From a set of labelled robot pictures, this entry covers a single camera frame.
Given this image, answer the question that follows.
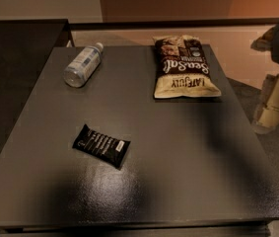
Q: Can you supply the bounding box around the black rxbar chocolate wrapper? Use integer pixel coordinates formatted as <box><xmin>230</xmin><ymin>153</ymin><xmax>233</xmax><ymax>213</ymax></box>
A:
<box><xmin>72</xmin><ymin>124</ymin><xmax>130</xmax><ymax>169</ymax></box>

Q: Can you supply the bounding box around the clear blue plastic bottle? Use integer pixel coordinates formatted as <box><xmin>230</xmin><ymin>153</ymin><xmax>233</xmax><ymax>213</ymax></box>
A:
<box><xmin>63</xmin><ymin>42</ymin><xmax>104</xmax><ymax>88</ymax></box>

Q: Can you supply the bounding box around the sea salt chips bag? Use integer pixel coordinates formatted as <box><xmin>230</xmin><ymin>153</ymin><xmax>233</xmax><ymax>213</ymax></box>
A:
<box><xmin>153</xmin><ymin>35</ymin><xmax>221</xmax><ymax>99</ymax></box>

